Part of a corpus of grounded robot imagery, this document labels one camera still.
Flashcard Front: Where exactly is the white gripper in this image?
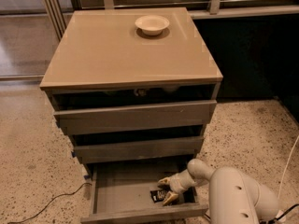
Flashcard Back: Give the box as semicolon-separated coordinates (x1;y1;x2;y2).
158;170;197;206

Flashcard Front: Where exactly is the black rxbar chocolate wrapper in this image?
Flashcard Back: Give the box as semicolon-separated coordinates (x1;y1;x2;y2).
150;189;168;203

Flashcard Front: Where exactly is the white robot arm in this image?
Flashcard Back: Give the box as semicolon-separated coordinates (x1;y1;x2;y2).
158;159;279;224

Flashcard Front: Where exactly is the middle grey drawer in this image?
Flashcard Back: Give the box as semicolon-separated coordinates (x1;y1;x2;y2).
74;136;204;163

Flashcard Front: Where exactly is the bottom grey open drawer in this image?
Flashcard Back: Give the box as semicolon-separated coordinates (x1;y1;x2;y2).
81;156;207;224

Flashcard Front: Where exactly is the grey drawer cabinet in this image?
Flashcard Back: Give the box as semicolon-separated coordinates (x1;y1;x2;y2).
39;7;224;179

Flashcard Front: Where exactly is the top grey drawer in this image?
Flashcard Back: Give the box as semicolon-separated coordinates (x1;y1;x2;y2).
54;100;217;135

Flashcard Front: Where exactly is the white plug adapter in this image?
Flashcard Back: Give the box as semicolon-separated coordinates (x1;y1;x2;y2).
275;210;286;224

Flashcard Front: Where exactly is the white bowl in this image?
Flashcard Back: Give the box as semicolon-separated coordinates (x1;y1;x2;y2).
135;15;170;36

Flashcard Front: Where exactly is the black floor cable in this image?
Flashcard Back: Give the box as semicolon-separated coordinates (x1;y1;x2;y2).
7;181;93;224

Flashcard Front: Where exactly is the white power cable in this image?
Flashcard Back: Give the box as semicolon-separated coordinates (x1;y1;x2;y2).
277;134;299;201

